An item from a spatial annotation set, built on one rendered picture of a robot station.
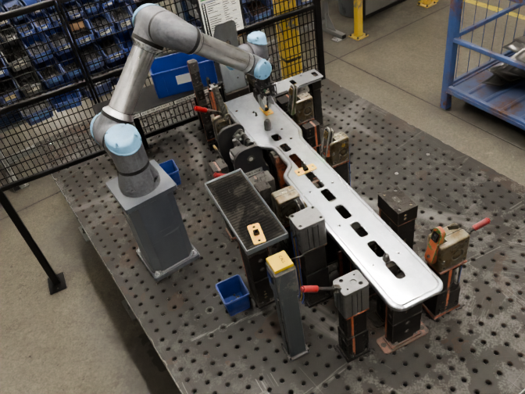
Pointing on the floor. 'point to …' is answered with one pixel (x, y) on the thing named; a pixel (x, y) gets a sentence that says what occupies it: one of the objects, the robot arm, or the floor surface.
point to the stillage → (486, 71)
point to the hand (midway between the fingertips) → (265, 106)
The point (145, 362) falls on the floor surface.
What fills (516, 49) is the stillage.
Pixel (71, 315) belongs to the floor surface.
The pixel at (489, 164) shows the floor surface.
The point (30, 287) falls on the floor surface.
